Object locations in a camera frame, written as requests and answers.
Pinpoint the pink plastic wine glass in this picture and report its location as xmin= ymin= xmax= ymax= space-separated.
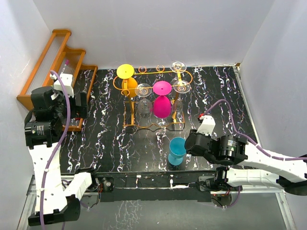
xmin=153 ymin=80 xmax=172 ymax=118

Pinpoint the orange plastic wine glass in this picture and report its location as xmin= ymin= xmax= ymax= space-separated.
xmin=117 ymin=64 xmax=138 ymax=97

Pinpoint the orange wooden stepped shelf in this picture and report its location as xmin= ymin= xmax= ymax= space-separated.
xmin=16 ymin=29 xmax=99 ymax=132

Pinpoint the purple cable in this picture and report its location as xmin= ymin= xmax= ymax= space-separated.
xmin=201 ymin=99 xmax=307 ymax=211
xmin=39 ymin=69 xmax=101 ymax=227

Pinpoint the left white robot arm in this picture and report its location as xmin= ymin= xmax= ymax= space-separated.
xmin=24 ymin=86 xmax=99 ymax=227

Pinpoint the clear flute glass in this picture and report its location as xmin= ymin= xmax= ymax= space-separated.
xmin=172 ymin=80 xmax=191 ymax=119
xmin=170 ymin=60 xmax=187 ymax=85

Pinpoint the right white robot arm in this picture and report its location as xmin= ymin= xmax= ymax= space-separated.
xmin=184 ymin=129 xmax=307 ymax=196

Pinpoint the black table front rail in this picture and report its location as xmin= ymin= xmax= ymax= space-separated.
xmin=67 ymin=167 xmax=243 ymax=204

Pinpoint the clear flute glass front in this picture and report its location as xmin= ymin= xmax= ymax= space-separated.
xmin=172 ymin=80 xmax=191 ymax=119

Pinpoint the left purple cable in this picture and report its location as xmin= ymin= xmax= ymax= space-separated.
xmin=39 ymin=69 xmax=101 ymax=227

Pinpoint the clear grey wine glass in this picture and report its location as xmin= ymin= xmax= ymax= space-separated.
xmin=134 ymin=83 xmax=153 ymax=118

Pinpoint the blue plastic wine glass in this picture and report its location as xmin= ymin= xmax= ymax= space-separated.
xmin=168 ymin=137 xmax=186 ymax=166

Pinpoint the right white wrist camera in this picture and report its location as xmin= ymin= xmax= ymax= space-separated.
xmin=197 ymin=114 xmax=215 ymax=136

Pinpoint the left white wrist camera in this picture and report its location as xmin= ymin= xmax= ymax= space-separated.
xmin=50 ymin=73 xmax=74 ymax=97

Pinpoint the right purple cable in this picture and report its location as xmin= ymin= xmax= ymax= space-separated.
xmin=201 ymin=99 xmax=307 ymax=211

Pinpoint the gold wire wine glass rack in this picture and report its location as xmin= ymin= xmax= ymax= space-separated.
xmin=113 ymin=61 xmax=193 ymax=129

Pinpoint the pink capped marker pen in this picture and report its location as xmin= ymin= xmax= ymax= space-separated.
xmin=62 ymin=59 xmax=70 ymax=73

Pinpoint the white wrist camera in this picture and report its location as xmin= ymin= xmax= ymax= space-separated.
xmin=197 ymin=114 xmax=215 ymax=136
xmin=50 ymin=73 xmax=74 ymax=97

